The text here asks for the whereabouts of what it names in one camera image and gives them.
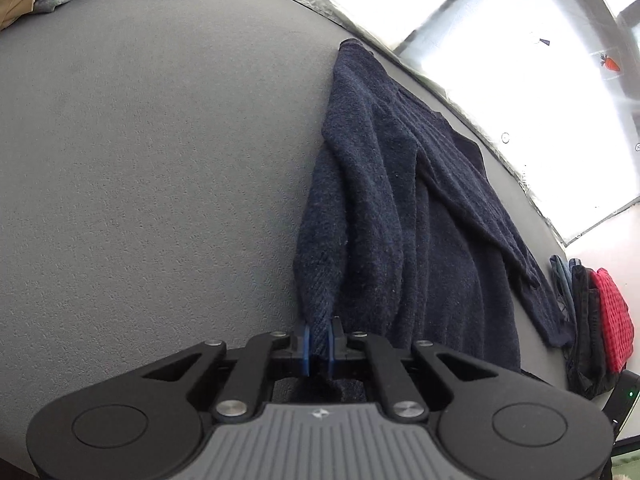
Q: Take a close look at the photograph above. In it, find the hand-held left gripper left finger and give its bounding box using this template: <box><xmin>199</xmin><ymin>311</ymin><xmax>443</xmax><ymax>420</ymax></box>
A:
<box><xmin>140</xmin><ymin>322</ymin><xmax>313</xmax><ymax>421</ymax></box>

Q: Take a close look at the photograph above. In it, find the white printed sheet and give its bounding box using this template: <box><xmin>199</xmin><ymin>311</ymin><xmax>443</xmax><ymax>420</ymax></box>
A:
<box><xmin>190</xmin><ymin>0</ymin><xmax>640</xmax><ymax>248</ymax></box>

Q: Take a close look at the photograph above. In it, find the black garment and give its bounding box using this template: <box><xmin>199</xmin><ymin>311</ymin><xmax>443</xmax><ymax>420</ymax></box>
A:
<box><xmin>565</xmin><ymin>264</ymin><xmax>601</xmax><ymax>401</ymax></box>

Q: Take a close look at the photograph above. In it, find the navy knit sweater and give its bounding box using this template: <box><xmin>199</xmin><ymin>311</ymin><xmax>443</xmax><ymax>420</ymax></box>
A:
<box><xmin>275</xmin><ymin>37</ymin><xmax>577</xmax><ymax>405</ymax></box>

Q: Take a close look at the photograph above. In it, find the blue denim garment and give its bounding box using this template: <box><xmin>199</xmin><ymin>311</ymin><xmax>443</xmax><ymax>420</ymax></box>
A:
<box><xmin>549</xmin><ymin>255</ymin><xmax>577</xmax><ymax>323</ymax></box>

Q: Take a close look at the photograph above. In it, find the grey striped garment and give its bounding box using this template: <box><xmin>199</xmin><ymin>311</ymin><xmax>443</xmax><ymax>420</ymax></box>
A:
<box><xmin>32</xmin><ymin>0</ymin><xmax>91</xmax><ymax>15</ymax></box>

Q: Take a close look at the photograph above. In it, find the red checked shirt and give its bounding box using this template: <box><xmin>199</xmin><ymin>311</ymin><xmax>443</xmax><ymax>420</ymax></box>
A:
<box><xmin>589</xmin><ymin>267</ymin><xmax>636</xmax><ymax>374</ymax></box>

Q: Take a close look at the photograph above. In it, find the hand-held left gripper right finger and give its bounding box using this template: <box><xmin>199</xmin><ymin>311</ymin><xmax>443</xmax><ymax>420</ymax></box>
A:
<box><xmin>325</xmin><ymin>316</ymin><xmax>501</xmax><ymax>421</ymax></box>

